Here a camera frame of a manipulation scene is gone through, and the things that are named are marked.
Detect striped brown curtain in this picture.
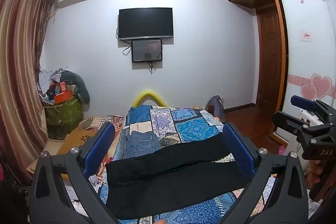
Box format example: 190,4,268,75
0,0,57,182

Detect yellow foam tube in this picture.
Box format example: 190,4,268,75
132,91,164,108

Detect striped pink cloth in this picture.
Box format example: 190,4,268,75
79,115,124,132

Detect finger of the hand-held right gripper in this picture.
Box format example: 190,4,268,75
272,111,315,147
290,95,332,123

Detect blue jeans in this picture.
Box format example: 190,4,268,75
125,131,161,160

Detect small black monitor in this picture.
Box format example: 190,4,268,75
132,39,163,63

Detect black pants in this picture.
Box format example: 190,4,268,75
105,133,250,220

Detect grey backpack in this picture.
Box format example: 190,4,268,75
204,95,225,122

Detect brown wooden door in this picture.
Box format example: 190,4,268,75
256,5,285,109

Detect person's right hand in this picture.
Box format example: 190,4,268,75
308,160,324,199

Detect orange box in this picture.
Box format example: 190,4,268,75
54,91,72,104

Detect cardboard box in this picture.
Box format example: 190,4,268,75
26,130,100,174

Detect dark bag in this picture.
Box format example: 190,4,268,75
0,156,33,224

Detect grey plush pillow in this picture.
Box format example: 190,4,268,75
60,72,90,103

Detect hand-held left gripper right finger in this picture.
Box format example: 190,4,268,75
223,123,309,224

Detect green fabric bag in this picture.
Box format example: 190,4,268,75
43,97,84,140

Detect pile of light clothes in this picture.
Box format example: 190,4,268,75
38,67,66,94

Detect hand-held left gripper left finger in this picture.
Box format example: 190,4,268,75
31,122,124,224

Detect blue patchwork blanket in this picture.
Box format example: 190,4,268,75
98,105,279,224

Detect black wall television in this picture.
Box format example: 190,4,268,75
118,7,174,41

